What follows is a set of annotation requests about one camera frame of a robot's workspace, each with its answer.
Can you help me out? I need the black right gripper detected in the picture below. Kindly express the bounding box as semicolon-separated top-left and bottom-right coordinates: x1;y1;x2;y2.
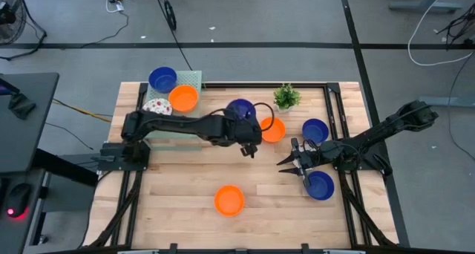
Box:
276;137;328;190

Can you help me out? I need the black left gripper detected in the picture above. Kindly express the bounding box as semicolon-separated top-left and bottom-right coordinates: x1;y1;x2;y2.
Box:
223;110;263;160

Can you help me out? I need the blue mini bowl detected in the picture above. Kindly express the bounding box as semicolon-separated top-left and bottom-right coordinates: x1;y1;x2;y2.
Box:
226;98;258;122
304;170;335;201
301;118;330;146
148;66;178;94

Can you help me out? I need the orange mini bowl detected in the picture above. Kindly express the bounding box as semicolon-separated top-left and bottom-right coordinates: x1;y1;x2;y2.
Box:
214;184;246;218
168;84;200;114
259;116;287;144

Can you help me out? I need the floral mini bowl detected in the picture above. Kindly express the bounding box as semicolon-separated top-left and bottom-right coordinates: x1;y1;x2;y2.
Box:
142;97;174;117

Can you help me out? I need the small potted green plant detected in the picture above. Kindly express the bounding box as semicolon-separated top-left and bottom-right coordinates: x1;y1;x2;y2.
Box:
273;82;302;113

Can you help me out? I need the green perforated metal shelf rack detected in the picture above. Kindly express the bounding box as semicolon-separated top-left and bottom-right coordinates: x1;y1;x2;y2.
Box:
142;70;203;140

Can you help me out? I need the grey desk foot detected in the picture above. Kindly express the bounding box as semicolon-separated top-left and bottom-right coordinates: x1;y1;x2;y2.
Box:
387;0;464;14
418;94;475;108

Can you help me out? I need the black desk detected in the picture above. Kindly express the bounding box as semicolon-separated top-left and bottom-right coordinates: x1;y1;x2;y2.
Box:
0;72;99;254

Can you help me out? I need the black desk clamp object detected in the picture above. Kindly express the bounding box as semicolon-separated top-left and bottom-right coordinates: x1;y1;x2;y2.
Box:
7;92;37;120

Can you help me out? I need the black computer mouse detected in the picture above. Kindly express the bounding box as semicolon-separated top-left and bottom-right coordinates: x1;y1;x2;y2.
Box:
5;182;33;220

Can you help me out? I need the black aluminium table frame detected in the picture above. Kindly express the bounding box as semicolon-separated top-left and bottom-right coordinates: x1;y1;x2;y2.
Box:
83;81;400;254

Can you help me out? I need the black cable with coil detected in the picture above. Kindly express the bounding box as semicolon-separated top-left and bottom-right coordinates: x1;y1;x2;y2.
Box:
151;0;194;72

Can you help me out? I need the yellow floor cable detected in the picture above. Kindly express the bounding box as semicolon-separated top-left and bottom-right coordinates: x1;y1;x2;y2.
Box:
51;99;113;123

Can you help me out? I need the thin black floor cable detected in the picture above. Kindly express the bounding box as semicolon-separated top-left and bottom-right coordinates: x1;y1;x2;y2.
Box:
45;122;96;151
448;52;475;162

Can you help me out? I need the white floor cable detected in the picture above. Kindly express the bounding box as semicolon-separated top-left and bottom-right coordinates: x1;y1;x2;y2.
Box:
407;0;474;67

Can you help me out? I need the white cable bundle with plug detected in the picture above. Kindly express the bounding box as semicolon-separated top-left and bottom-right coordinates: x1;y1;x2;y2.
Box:
105;0;145;14

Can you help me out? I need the black cable bundle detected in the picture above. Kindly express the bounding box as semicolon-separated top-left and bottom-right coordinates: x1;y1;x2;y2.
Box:
434;3;475;50

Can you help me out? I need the black pedestal fan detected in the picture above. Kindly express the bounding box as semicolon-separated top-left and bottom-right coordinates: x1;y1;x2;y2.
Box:
0;0;48;62

